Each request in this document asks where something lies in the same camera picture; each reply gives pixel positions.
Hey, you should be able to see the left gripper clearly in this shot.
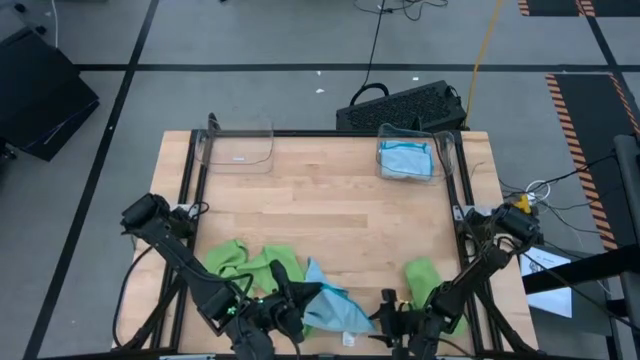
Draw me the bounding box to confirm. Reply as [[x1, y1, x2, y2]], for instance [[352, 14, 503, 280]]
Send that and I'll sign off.
[[244, 259, 324, 346]]

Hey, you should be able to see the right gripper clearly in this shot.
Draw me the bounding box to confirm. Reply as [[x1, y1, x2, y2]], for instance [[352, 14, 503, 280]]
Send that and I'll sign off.
[[368, 288, 429, 350]]

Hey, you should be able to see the green microfiber towel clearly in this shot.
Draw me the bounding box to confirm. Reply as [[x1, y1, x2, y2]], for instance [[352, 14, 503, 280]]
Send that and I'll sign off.
[[204, 238, 250, 281], [239, 243, 316, 337], [403, 257, 469, 337]]

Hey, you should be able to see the clear plastic bin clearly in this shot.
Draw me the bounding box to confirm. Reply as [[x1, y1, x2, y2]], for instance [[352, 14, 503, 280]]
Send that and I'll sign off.
[[193, 117, 275, 175], [374, 122, 459, 185]]

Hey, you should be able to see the white printed sheet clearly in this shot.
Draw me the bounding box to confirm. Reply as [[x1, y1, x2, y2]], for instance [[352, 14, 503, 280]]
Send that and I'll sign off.
[[519, 244, 575, 320]]

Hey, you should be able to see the black metal beam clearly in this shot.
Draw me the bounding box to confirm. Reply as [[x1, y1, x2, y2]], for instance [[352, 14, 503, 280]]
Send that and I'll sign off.
[[522, 243, 640, 296]]

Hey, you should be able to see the black perforated computer case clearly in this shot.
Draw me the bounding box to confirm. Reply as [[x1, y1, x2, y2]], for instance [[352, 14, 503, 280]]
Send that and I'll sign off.
[[335, 79, 469, 132]]

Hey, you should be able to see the hazard-striped black floor mat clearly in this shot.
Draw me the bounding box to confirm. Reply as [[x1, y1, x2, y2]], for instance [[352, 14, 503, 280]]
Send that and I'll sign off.
[[517, 0, 640, 19], [544, 72, 640, 252]]

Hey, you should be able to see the black equipment case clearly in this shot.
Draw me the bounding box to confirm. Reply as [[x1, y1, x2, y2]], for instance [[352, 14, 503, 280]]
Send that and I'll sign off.
[[0, 27, 101, 162]]

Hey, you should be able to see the white coiled cable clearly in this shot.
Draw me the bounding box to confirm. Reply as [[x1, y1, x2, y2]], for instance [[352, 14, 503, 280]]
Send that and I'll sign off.
[[524, 178, 552, 201]]

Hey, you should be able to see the black floor cable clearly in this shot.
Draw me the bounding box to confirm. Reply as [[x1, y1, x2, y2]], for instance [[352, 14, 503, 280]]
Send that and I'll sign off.
[[348, 0, 391, 107]]

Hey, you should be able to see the gray metal post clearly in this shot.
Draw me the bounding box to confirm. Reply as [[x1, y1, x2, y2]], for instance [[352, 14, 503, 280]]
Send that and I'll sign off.
[[613, 134, 640, 331]]

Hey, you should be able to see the yellow cable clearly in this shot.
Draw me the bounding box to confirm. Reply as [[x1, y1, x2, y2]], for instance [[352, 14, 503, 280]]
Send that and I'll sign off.
[[462, 0, 504, 129]]

